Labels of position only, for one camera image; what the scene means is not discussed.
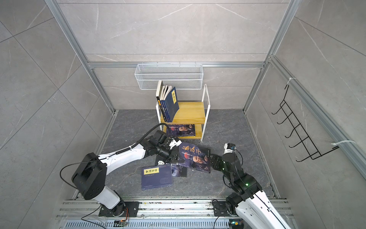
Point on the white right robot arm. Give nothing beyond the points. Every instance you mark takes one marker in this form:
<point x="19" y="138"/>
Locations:
<point x="248" y="201"/>

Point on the white metal wooden shelf rack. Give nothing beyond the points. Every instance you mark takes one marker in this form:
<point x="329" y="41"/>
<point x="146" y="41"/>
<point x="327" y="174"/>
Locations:
<point x="197" y="113"/>

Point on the black white-title book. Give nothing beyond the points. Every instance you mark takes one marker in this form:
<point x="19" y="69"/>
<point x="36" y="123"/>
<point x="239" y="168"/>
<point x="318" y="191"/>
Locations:
<point x="177" y="170"/>

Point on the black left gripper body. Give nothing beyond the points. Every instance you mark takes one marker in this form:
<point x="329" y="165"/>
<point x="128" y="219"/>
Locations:
<point x="167" y="154"/>

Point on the dark book pages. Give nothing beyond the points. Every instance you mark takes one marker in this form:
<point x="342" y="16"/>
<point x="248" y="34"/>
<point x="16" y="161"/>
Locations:
<point x="163" y="103"/>

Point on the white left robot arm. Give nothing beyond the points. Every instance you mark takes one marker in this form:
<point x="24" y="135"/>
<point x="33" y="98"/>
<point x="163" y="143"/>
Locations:
<point x="90" y="176"/>

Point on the navy book yin-yang cover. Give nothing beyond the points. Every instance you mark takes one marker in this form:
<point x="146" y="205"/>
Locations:
<point x="166" y="92"/>

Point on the dark portrait book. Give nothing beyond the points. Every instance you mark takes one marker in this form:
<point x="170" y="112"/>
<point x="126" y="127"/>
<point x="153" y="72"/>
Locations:
<point x="195" y="157"/>
<point x="182" y="130"/>

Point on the black wire hook rack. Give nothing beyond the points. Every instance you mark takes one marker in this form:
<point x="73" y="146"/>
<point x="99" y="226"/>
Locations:
<point x="298" y="129"/>

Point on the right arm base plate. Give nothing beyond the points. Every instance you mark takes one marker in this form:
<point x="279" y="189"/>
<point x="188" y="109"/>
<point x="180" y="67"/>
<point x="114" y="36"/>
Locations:
<point x="219" y="208"/>

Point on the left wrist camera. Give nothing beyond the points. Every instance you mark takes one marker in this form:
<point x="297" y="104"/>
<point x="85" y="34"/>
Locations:
<point x="175" y="142"/>

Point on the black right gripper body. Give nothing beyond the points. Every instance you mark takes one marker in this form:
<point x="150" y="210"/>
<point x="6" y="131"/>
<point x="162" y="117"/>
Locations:
<point x="219" y="165"/>

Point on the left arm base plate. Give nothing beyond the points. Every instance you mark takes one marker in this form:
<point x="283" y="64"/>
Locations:
<point x="128" y="209"/>

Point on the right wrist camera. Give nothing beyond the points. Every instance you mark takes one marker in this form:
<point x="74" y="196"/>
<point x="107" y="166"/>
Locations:
<point x="229" y="148"/>

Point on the black yellow book on shelf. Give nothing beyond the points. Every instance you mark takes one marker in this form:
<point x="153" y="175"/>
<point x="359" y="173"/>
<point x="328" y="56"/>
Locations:
<point x="158" y="93"/>

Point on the white mesh wall basket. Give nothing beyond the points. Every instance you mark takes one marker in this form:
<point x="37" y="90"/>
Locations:
<point x="180" y="76"/>

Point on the navy yellow-label front book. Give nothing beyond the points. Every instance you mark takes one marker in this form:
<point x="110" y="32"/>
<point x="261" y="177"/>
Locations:
<point x="154" y="177"/>

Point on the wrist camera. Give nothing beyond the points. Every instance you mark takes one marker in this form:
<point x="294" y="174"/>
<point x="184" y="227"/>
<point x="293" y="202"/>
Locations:
<point x="229" y="148"/>
<point x="175" y="142"/>

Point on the blue book yellow label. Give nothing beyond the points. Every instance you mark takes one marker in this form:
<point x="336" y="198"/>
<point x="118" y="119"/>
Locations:
<point x="173" y="103"/>

